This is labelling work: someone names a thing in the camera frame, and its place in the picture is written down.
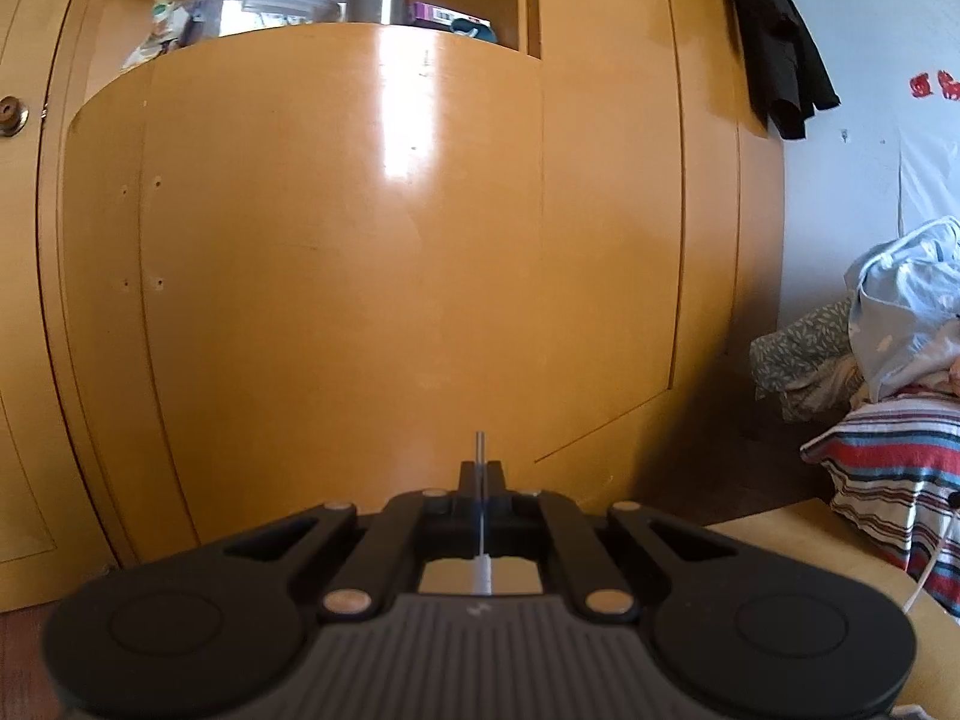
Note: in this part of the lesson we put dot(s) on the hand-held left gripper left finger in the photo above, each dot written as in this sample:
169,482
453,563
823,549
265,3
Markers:
469,510

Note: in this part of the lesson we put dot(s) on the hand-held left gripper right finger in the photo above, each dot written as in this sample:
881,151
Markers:
493,510

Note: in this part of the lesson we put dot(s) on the wooden wardrobe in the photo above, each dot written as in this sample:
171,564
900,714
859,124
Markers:
337,277

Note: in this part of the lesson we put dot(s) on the leaf-patterned pillow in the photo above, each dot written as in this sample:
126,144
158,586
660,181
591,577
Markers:
802,337

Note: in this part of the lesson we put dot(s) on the striped blanket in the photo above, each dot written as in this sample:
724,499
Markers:
892,465

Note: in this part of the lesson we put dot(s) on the teal object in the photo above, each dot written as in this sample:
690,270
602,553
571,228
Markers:
476,30

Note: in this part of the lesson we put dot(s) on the wooden door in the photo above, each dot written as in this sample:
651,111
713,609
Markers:
30,315

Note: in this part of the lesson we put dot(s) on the pink white garment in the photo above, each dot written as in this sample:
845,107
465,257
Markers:
955,375

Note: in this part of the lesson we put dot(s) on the purple box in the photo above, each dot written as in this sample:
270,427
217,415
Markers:
450,13

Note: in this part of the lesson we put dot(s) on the clear plastic container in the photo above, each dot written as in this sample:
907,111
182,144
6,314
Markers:
262,11

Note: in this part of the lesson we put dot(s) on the black hanging clothes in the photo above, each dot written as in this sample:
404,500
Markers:
780,30

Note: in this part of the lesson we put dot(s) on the patterned bag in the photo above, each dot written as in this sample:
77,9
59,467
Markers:
169,15

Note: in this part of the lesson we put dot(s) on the metal door knob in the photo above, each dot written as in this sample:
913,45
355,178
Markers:
9,114

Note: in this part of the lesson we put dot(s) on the red wall decoration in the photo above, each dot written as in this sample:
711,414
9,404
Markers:
934,86

